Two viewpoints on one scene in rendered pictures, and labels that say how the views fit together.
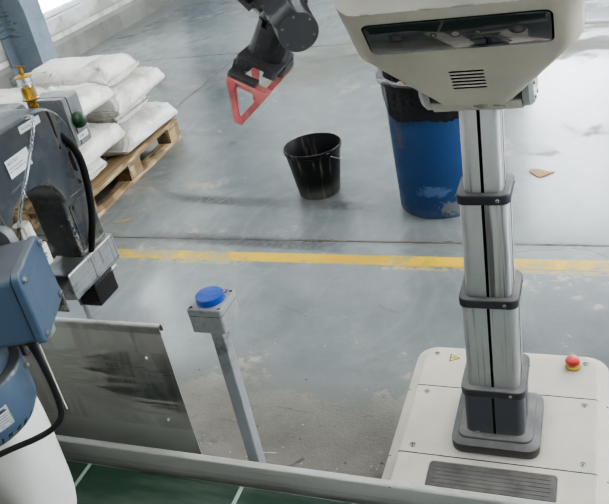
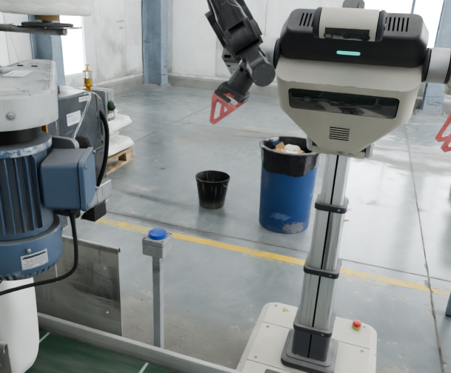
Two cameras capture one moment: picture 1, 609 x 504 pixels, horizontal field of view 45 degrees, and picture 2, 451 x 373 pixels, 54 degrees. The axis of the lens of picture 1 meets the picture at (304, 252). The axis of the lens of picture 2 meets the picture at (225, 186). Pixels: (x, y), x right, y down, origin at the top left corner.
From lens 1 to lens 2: 0.19 m
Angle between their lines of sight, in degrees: 10
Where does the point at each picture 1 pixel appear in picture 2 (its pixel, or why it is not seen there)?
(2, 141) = (68, 102)
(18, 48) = not seen: hidden behind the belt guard
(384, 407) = (235, 336)
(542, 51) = (386, 123)
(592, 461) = not seen: outside the picture
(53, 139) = (95, 112)
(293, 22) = (262, 68)
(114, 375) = (79, 277)
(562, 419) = (348, 357)
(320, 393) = (196, 320)
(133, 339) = (99, 254)
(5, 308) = (68, 182)
